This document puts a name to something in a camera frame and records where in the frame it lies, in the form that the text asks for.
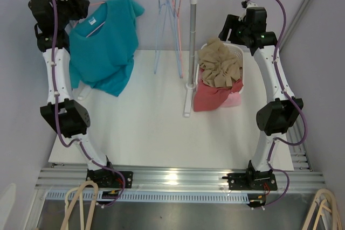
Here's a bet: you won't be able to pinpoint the pink wire hanger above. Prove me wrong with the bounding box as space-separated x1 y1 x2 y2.
172 0 184 79

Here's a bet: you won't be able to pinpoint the white perforated plastic basket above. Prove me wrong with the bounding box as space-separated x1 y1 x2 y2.
196 42 244 93

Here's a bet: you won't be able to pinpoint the coral red t-shirt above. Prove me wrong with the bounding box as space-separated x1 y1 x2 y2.
193 79 243 112

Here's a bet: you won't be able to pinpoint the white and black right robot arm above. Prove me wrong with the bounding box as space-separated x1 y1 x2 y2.
219 2 303 190

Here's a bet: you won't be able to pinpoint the pink t-shirt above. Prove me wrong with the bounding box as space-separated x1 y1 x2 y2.
222 92 242 107

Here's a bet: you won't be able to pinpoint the teal t-shirt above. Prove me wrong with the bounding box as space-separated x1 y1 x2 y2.
69 0 144 96

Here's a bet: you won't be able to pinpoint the beige wooden hangers left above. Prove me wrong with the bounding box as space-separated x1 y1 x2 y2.
59 180 99 230

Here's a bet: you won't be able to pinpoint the beige wooden hangers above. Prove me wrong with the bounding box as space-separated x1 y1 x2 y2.
59 180 99 230
302 189 343 230

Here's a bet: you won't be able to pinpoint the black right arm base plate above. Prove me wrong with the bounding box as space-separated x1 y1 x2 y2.
222 171 278 191

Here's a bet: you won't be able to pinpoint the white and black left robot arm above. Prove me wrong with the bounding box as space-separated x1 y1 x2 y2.
28 0 116 187

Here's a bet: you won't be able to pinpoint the beige wooden hangers right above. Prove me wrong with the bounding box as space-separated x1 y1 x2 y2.
302 189 343 230

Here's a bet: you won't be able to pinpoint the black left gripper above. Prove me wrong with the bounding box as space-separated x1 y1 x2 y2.
47 0 89 30

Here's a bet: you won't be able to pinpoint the light blue wire hanger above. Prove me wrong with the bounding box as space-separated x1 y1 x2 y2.
166 0 184 79
154 0 166 74

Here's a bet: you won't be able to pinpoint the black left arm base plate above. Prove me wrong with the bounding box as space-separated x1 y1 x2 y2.
86 169 134 189

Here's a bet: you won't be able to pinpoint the tan t-shirt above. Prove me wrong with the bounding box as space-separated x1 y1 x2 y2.
198 37 243 89

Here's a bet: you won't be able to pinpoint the white slotted cable duct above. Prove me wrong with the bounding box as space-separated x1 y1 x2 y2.
45 190 250 204

